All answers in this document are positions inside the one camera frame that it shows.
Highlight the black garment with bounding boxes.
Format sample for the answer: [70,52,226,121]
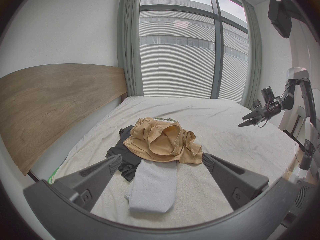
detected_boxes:
[105,125,143,182]

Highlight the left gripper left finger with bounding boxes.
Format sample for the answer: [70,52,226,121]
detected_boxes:
[54,154,122,212]

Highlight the grey-green curtain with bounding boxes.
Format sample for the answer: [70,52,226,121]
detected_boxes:
[241,0,262,109]
[117,0,144,97]

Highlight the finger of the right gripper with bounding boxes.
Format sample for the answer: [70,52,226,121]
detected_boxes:
[241,110,259,121]
[238,117,261,127]

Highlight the window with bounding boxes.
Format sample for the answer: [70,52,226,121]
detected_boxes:
[139,0,250,103]

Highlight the green printed package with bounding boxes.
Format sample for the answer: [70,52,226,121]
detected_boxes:
[47,166,60,184]

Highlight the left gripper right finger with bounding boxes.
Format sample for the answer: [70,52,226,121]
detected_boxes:
[202,153,269,211]

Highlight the tan shorts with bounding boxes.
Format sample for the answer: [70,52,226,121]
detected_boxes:
[123,117,203,164]

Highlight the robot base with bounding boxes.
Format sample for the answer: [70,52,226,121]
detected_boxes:
[278,84,320,231]

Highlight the pale grey garment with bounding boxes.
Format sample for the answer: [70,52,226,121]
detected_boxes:
[124,159,178,213]

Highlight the bed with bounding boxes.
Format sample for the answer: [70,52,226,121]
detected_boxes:
[0,63,300,231]

